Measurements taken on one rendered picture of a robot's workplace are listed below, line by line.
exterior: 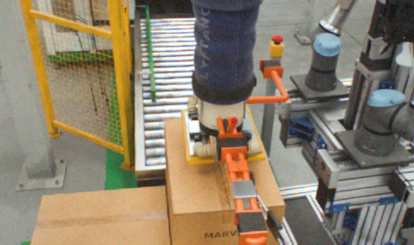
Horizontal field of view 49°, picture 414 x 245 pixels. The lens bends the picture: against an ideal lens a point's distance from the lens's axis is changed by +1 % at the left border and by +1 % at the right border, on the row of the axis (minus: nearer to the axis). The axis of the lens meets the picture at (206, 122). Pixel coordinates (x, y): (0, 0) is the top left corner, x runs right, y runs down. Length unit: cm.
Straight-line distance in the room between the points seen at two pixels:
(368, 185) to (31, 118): 204
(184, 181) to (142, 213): 50
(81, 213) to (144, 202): 30
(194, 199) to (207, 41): 56
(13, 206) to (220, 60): 205
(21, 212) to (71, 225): 99
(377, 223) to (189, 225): 111
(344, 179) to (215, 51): 73
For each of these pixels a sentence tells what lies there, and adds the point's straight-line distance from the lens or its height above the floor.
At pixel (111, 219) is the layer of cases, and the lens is 216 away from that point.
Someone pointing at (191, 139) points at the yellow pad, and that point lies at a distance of 170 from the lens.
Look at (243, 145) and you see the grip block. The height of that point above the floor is 120.
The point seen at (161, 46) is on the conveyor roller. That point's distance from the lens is 376.
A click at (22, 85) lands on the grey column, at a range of 291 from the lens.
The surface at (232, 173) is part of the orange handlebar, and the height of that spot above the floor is 119.
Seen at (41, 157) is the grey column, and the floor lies 19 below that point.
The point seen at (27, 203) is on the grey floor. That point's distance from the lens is 317.
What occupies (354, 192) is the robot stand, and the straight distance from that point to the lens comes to 189.
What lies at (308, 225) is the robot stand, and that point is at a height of 21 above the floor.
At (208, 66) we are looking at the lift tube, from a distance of 151.
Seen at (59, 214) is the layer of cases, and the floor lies 54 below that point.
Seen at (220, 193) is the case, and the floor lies 94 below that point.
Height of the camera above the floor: 208
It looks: 34 degrees down
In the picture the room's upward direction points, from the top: 1 degrees clockwise
